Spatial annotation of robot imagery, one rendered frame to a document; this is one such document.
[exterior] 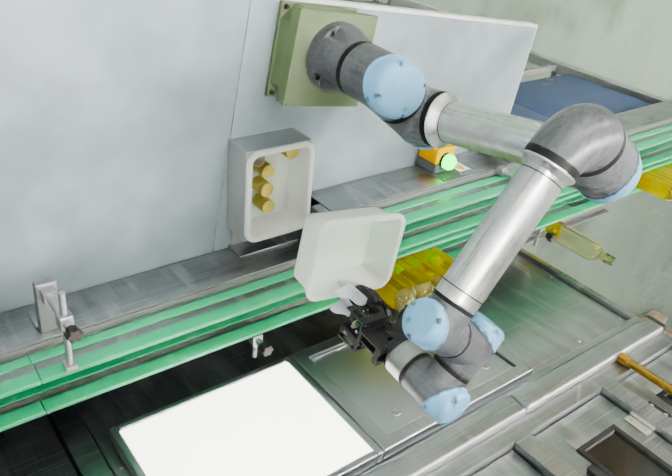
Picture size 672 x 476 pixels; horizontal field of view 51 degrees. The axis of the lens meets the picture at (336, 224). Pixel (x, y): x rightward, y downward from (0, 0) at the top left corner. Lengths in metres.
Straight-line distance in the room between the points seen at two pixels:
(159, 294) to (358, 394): 0.48
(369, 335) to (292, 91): 0.54
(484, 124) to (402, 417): 0.64
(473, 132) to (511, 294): 0.79
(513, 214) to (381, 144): 0.79
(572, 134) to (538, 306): 0.98
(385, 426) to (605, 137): 0.74
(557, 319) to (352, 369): 0.65
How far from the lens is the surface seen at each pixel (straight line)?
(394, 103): 1.38
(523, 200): 1.12
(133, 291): 1.55
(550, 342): 1.93
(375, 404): 1.57
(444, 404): 1.23
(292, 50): 1.48
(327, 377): 1.60
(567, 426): 1.72
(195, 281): 1.57
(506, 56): 2.10
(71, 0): 1.34
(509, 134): 1.34
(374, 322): 1.32
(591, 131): 1.16
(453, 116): 1.42
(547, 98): 2.79
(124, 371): 1.49
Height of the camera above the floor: 1.99
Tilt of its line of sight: 42 degrees down
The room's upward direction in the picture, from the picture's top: 126 degrees clockwise
